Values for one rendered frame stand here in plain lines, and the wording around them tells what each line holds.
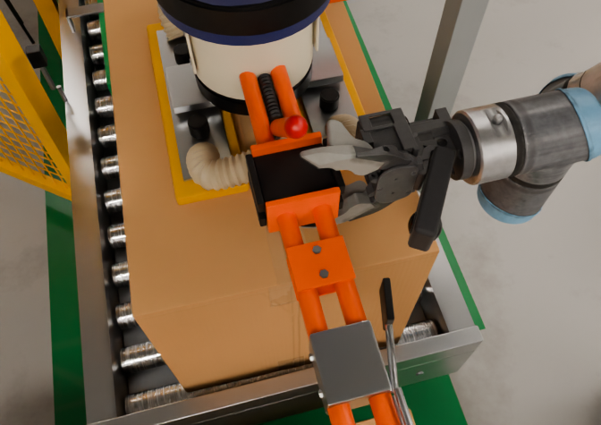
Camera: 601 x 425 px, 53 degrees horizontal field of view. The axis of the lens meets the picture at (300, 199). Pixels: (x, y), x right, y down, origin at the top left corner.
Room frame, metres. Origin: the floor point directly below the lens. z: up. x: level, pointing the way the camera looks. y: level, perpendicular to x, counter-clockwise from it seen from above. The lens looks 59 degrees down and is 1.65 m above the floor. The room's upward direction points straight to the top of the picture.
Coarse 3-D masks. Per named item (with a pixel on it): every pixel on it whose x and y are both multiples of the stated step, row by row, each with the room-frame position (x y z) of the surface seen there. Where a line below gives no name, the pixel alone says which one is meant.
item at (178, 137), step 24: (168, 48) 0.68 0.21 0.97; (168, 96) 0.58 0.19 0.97; (168, 120) 0.54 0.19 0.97; (192, 120) 0.52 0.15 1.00; (216, 120) 0.54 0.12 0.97; (168, 144) 0.50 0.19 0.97; (192, 144) 0.50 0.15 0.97; (216, 144) 0.50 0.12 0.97; (192, 192) 0.42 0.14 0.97; (216, 192) 0.42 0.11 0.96
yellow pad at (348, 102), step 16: (320, 16) 0.75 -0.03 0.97; (320, 32) 0.71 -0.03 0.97; (336, 48) 0.68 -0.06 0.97; (304, 96) 0.58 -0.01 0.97; (320, 96) 0.56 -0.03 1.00; (336, 96) 0.56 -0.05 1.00; (352, 96) 0.59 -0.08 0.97; (304, 112) 0.56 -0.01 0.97; (320, 112) 0.55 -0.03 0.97; (336, 112) 0.55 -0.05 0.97; (352, 112) 0.55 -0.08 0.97; (320, 128) 0.52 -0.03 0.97
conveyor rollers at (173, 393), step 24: (96, 0) 1.28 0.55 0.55; (96, 24) 1.19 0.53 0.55; (96, 48) 1.10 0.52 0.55; (96, 72) 1.02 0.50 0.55; (120, 192) 0.68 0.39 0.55; (120, 240) 0.57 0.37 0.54; (120, 264) 0.51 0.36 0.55; (120, 312) 0.41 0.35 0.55; (408, 336) 0.36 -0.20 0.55; (120, 360) 0.32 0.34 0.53; (144, 360) 0.31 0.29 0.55; (240, 384) 0.27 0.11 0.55; (144, 408) 0.23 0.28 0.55
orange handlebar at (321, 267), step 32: (256, 96) 0.48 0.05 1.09; (288, 96) 0.48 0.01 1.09; (256, 128) 0.44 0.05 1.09; (288, 224) 0.31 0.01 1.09; (320, 224) 0.31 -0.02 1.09; (288, 256) 0.27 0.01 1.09; (320, 256) 0.27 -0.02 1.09; (320, 288) 0.24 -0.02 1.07; (352, 288) 0.23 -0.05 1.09; (320, 320) 0.20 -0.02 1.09; (352, 320) 0.20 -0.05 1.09; (352, 416) 0.11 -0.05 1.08; (384, 416) 0.11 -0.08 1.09
